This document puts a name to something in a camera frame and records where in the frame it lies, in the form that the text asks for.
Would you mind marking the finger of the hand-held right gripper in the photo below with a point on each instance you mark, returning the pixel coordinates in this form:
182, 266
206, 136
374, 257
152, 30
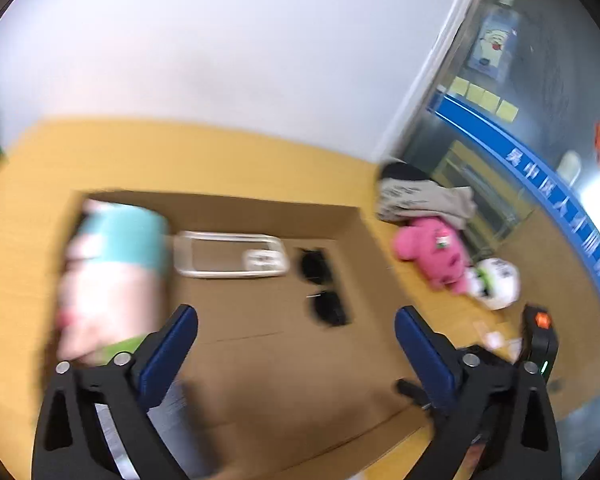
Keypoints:
412, 392

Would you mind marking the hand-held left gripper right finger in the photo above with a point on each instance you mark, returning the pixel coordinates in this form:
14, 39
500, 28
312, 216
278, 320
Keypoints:
420, 350

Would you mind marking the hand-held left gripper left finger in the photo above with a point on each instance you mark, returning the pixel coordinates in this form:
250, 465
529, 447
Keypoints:
172, 345

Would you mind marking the teal and pink plush toy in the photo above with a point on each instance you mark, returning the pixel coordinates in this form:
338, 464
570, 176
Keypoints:
110, 285

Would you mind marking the white rectangular plastic frame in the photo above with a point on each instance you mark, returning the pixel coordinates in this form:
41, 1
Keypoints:
180, 255

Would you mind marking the black sunglasses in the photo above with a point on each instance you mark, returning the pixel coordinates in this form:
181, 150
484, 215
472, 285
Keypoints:
325, 305

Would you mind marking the cardboard box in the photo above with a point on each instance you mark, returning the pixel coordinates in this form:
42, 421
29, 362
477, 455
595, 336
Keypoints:
280, 360

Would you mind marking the yellow wooden desktop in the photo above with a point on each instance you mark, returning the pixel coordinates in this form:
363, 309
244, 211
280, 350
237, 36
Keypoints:
40, 160

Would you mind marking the white panda plush toy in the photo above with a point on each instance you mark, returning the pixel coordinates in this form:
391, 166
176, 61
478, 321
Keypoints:
497, 285

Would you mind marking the grey cloth pile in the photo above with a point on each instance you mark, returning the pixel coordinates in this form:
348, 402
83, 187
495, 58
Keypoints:
430, 200

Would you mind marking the white paper cup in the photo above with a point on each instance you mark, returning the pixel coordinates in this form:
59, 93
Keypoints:
570, 167

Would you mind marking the blue window banner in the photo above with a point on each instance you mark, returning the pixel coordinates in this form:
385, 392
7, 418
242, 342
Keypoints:
530, 165

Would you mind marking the black hat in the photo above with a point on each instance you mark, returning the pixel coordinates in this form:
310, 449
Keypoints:
402, 171

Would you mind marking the yellow sticky note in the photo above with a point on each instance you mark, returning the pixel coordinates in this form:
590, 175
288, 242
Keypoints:
490, 99
475, 92
507, 109
459, 86

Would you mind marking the cartoon wall poster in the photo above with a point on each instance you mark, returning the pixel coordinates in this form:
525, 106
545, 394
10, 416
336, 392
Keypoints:
495, 45

